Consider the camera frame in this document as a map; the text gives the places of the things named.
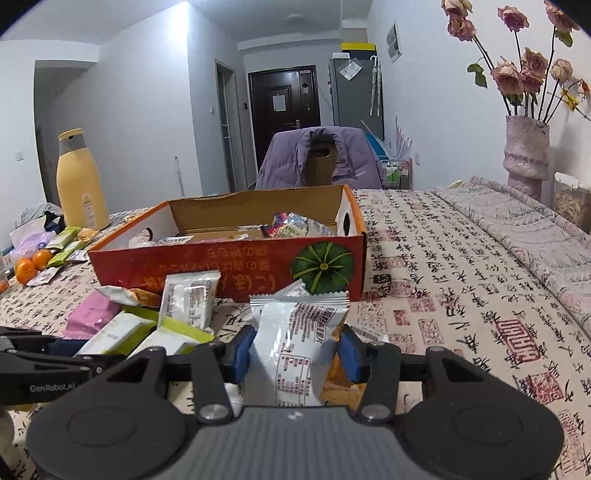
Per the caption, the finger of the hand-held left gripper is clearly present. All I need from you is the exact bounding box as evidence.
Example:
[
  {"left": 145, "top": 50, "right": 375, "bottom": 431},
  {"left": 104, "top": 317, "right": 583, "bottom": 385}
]
[
  {"left": 0, "top": 353, "right": 127, "bottom": 377},
  {"left": 0, "top": 326, "right": 77, "bottom": 357}
]

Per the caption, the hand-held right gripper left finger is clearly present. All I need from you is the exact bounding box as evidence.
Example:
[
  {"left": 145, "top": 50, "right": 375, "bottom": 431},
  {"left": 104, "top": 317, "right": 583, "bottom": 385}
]
[{"left": 105, "top": 324, "right": 258, "bottom": 424}]

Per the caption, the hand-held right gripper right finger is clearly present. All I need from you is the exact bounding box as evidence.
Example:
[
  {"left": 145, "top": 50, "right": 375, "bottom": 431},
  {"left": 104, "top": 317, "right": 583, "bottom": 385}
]
[{"left": 337, "top": 323, "right": 505, "bottom": 425}]

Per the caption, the clear orange cracker packet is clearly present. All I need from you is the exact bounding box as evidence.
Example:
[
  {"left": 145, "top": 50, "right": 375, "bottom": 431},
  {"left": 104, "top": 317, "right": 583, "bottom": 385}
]
[{"left": 323, "top": 353, "right": 368, "bottom": 402}]

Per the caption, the pink snack packet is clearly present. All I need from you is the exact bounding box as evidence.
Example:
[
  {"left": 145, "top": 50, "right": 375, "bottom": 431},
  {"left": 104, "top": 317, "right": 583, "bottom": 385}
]
[{"left": 62, "top": 291, "right": 122, "bottom": 340}]

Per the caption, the white red-print snack packet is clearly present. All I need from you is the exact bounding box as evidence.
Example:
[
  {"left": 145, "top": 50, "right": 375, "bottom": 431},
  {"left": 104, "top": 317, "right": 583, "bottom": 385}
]
[{"left": 249, "top": 292, "right": 350, "bottom": 409}]

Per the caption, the red cardboard box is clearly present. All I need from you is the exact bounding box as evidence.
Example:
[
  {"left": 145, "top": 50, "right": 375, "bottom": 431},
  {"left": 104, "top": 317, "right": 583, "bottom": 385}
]
[{"left": 88, "top": 184, "right": 368, "bottom": 303}]

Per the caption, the silver printed snack packet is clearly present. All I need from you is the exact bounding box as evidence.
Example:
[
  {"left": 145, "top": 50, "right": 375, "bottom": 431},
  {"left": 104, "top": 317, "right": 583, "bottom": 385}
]
[{"left": 129, "top": 227, "right": 158, "bottom": 248}]

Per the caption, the red blue snack packet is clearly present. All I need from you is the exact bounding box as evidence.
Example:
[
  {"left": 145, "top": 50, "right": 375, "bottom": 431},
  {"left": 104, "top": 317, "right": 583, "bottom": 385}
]
[{"left": 261, "top": 211, "right": 339, "bottom": 239}]

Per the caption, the white grey-print snack packet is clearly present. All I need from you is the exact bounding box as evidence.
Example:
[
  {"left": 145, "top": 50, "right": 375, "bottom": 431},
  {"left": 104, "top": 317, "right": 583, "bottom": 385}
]
[{"left": 158, "top": 272, "right": 221, "bottom": 330}]

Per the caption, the white orange snack packet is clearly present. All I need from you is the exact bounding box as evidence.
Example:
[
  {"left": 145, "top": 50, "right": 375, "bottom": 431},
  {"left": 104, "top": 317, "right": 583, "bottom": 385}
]
[{"left": 95, "top": 285, "right": 162, "bottom": 308}]

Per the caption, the green snack packet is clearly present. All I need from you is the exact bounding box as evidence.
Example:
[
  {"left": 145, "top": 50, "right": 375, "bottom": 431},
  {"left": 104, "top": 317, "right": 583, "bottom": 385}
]
[
  {"left": 45, "top": 226, "right": 81, "bottom": 252},
  {"left": 46, "top": 240, "right": 88, "bottom": 268}
]

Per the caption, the purple tissue pack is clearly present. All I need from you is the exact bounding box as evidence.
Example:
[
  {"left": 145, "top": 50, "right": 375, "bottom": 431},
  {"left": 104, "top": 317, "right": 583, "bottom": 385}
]
[{"left": 9, "top": 216, "right": 58, "bottom": 259}]

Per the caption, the dark clothes pile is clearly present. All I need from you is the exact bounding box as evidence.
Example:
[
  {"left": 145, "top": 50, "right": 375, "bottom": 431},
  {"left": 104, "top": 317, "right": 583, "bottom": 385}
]
[{"left": 21, "top": 203, "right": 65, "bottom": 234}]

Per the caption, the yellow thermos bottle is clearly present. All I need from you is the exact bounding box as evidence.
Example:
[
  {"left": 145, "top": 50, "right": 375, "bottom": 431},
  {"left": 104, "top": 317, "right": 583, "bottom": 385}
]
[{"left": 56, "top": 128, "right": 110, "bottom": 230}]

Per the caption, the wooden chair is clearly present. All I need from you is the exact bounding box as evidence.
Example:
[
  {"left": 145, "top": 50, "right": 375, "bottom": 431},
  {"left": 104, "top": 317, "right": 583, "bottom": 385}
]
[{"left": 305, "top": 129, "right": 337, "bottom": 186}]

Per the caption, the purple jacket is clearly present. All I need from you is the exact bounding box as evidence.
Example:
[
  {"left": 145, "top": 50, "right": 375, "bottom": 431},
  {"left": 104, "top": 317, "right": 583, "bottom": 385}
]
[{"left": 255, "top": 127, "right": 386, "bottom": 191}]

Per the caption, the grey interior door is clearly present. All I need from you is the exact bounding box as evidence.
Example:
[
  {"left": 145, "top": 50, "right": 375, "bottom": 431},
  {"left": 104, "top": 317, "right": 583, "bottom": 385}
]
[{"left": 215, "top": 60, "right": 245, "bottom": 192}]

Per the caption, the dark entrance door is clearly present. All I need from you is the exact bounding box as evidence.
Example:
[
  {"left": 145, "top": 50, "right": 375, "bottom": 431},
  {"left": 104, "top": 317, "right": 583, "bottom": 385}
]
[{"left": 248, "top": 67, "right": 321, "bottom": 160}]

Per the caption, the grey refrigerator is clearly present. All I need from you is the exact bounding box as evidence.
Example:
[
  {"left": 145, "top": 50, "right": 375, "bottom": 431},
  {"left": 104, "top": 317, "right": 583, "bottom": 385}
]
[{"left": 329, "top": 54, "right": 385, "bottom": 137}]

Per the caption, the pink ribbed vase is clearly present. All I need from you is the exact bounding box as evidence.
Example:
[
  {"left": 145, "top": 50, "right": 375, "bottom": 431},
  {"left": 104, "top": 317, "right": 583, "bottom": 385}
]
[{"left": 503, "top": 115, "right": 551, "bottom": 200}]

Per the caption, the glass storage jar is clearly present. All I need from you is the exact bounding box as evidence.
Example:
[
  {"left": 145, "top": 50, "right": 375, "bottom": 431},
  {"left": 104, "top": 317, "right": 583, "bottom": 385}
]
[{"left": 553, "top": 172, "right": 591, "bottom": 234}]

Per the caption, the folded umbrella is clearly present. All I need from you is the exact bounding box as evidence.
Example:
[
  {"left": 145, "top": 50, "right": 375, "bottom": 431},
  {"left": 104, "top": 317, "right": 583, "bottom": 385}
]
[{"left": 369, "top": 54, "right": 383, "bottom": 116}]

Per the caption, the dried rose bouquet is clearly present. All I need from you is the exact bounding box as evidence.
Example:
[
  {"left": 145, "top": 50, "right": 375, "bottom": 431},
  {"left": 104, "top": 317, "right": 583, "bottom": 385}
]
[{"left": 441, "top": 0, "right": 591, "bottom": 123}]

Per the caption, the yellow flower sprig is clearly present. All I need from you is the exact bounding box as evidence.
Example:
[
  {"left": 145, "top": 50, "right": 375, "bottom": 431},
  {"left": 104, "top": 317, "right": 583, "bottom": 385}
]
[{"left": 558, "top": 78, "right": 591, "bottom": 121}]

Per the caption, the wire storage rack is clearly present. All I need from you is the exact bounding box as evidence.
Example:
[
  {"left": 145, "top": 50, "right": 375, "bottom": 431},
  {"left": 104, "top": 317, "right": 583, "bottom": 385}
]
[{"left": 383, "top": 159, "right": 413, "bottom": 190}]

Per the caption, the framed wall panel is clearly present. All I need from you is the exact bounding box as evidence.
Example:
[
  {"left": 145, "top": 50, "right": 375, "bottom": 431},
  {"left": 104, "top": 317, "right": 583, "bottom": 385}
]
[{"left": 387, "top": 21, "right": 402, "bottom": 63}]

